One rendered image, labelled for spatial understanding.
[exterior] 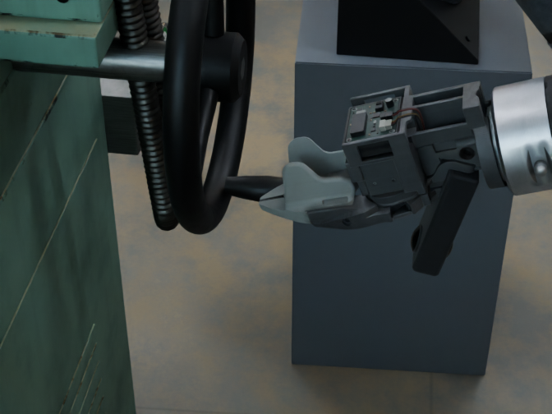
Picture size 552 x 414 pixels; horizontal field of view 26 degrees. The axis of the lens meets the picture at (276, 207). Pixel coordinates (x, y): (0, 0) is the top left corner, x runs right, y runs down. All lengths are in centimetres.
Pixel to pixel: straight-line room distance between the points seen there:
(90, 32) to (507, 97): 33
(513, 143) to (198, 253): 120
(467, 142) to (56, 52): 34
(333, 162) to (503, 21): 66
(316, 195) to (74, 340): 42
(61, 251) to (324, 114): 47
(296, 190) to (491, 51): 63
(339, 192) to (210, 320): 98
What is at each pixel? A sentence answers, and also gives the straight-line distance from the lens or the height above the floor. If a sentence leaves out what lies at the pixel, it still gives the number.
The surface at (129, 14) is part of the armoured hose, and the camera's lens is 101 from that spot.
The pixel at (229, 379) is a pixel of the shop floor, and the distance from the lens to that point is 186.
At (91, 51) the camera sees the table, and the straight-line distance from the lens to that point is 97.
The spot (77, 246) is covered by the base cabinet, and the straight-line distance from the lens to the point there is 130.
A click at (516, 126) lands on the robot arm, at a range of 94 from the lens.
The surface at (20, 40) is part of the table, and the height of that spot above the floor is 86.
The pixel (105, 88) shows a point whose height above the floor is 62.
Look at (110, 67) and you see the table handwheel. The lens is 104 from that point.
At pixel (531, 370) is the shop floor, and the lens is 191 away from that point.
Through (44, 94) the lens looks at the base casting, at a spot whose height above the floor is 73.
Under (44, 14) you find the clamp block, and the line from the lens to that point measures 99.
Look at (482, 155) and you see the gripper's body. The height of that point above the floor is 80.
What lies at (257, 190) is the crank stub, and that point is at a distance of 106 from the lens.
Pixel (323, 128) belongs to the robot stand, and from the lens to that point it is 158.
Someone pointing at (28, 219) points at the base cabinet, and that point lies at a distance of 114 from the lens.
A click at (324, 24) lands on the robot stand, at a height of 55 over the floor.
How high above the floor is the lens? 136
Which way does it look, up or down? 39 degrees down
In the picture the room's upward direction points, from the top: straight up
